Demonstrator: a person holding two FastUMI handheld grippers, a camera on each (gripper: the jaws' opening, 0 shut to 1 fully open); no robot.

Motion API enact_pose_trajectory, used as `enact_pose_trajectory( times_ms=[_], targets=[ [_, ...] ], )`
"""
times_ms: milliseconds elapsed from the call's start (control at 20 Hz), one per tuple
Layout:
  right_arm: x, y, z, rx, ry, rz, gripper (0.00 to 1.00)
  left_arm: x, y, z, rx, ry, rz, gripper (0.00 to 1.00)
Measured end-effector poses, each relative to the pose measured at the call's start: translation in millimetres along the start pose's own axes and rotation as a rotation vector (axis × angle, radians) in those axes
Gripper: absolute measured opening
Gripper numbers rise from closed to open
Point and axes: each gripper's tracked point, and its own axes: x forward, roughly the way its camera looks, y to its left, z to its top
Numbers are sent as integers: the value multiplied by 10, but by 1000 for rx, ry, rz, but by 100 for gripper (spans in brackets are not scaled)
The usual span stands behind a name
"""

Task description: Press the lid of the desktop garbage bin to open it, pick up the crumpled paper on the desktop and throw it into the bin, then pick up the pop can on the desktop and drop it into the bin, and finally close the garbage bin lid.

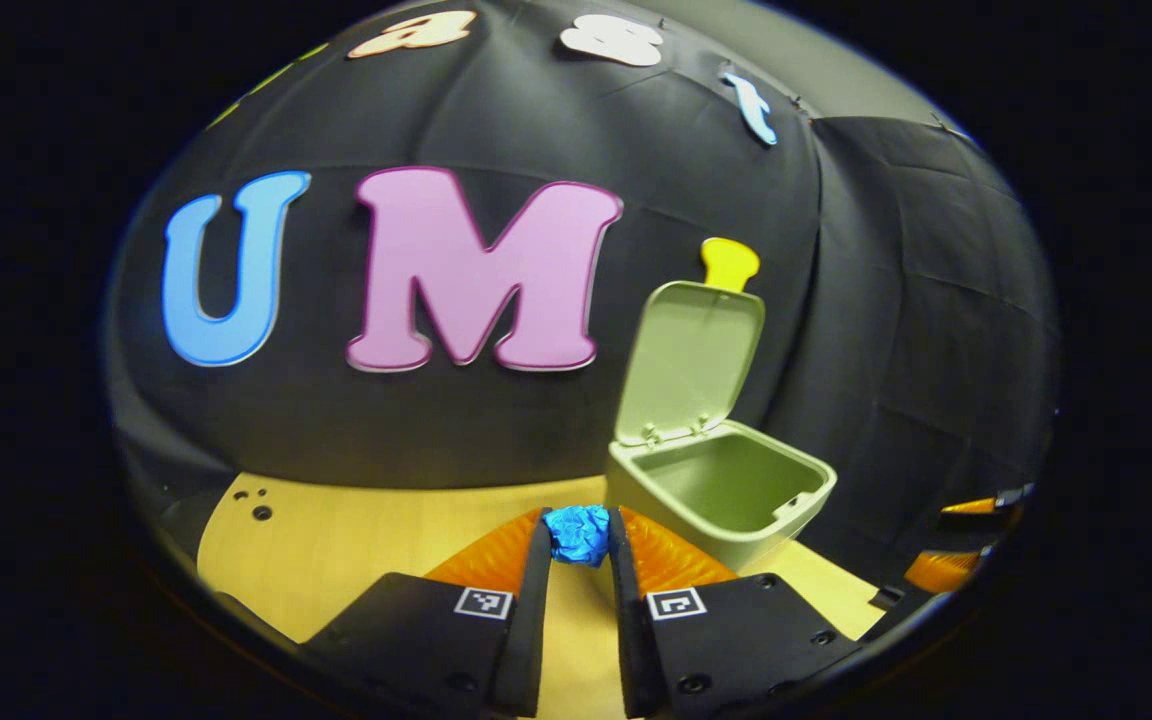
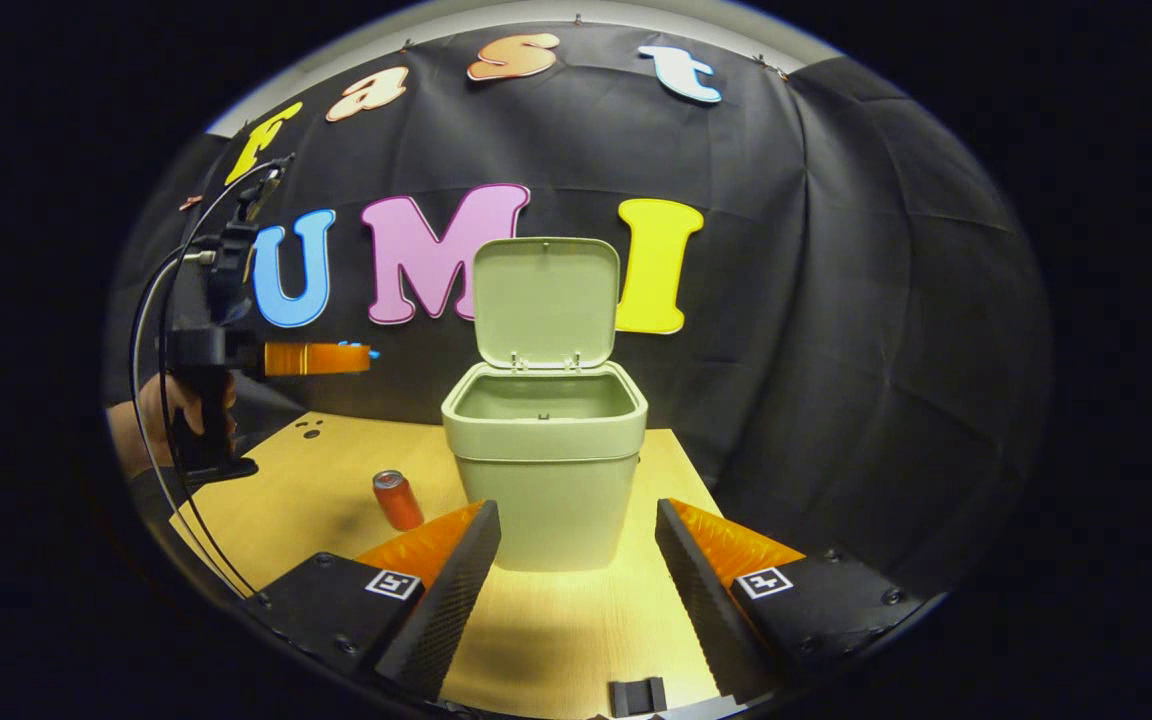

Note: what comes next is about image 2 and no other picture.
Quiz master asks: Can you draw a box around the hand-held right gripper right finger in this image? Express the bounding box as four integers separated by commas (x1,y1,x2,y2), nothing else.
654,498,927,703

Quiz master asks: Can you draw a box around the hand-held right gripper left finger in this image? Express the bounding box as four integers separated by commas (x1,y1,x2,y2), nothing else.
241,500,502,703

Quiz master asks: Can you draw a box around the red pop can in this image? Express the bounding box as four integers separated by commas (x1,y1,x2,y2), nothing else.
372,470,425,531

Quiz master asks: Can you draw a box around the green desktop garbage bin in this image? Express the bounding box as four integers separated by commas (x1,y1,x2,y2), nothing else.
441,237,649,573

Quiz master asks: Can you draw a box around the wooden desktop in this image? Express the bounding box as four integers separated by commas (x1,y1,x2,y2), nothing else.
169,411,727,720

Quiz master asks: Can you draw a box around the black backdrop cloth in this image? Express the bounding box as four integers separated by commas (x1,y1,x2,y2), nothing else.
106,20,1052,601

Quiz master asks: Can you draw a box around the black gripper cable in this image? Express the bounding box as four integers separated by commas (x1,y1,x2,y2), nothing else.
129,155,297,599

